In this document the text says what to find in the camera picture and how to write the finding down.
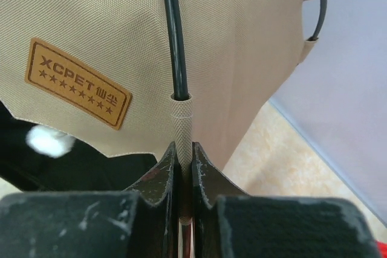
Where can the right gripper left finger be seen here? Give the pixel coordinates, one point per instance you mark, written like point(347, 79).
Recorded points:
point(140, 221)

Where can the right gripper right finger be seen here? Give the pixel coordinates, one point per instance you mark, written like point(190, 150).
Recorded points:
point(228, 222)

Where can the black tent pole crossing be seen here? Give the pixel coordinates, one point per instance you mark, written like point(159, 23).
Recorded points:
point(176, 45)

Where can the red plastic basket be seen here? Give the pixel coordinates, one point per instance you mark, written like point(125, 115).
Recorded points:
point(382, 248)

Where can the beige fabric pet tent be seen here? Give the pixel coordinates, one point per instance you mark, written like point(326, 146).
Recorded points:
point(100, 71)

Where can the white pompom toy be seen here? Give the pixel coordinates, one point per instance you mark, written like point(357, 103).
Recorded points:
point(48, 141)

